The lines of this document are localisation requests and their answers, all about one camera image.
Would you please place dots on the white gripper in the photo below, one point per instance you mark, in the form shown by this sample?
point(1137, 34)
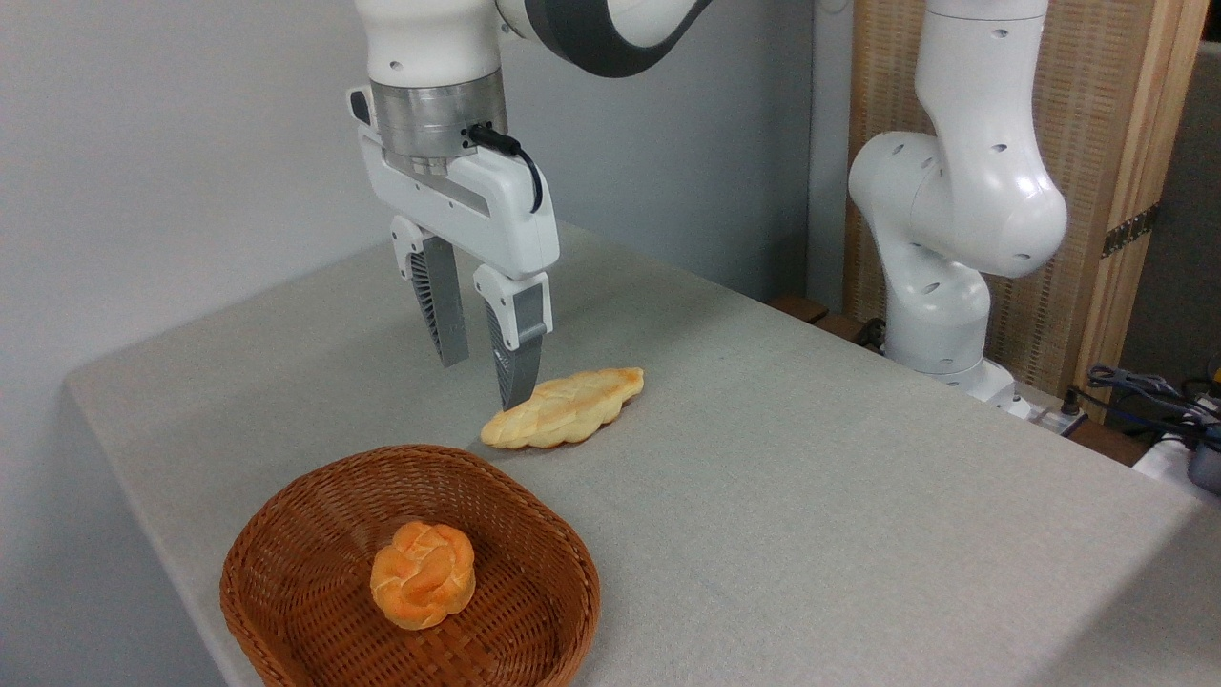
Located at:
point(496, 210)

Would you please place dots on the long braided bread loaf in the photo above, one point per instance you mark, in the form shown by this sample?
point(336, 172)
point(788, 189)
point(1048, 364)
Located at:
point(563, 408)

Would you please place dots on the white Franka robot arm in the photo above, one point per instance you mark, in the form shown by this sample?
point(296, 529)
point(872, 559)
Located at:
point(954, 191)

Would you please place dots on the round orange bread roll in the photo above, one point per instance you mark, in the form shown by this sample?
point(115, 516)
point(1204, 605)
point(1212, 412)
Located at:
point(424, 574)

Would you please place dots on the brown wicker basket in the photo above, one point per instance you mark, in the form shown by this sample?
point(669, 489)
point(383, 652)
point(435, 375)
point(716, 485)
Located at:
point(305, 572)

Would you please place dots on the grey tablecloth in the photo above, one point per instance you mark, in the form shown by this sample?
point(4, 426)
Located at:
point(811, 496)

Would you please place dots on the white power strip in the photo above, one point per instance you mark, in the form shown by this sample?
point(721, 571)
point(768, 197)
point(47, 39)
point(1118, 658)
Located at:
point(1054, 416)

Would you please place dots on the bamboo folding screen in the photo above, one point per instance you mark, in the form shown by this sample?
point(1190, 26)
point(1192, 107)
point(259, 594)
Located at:
point(1087, 105)

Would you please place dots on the metal screen hinge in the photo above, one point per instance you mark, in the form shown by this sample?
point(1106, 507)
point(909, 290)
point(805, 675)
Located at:
point(1130, 231)

